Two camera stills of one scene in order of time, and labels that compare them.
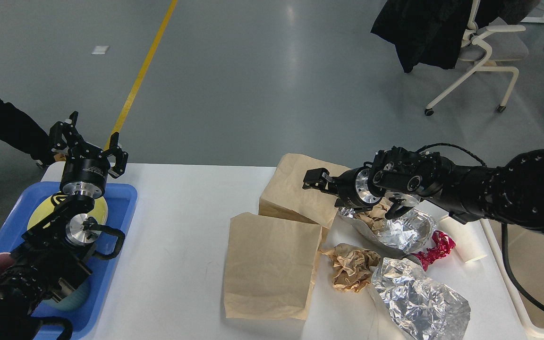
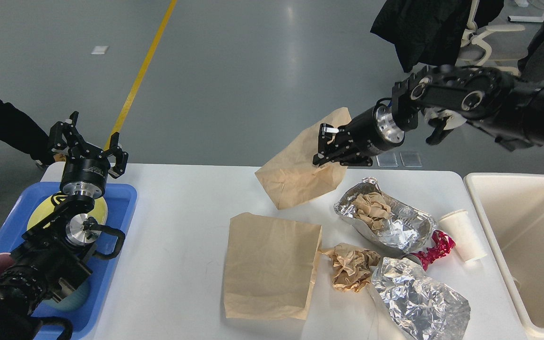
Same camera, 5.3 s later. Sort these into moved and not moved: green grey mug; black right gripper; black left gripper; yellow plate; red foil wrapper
Moved: black right gripper
Not moved: red foil wrapper; green grey mug; yellow plate; black left gripper
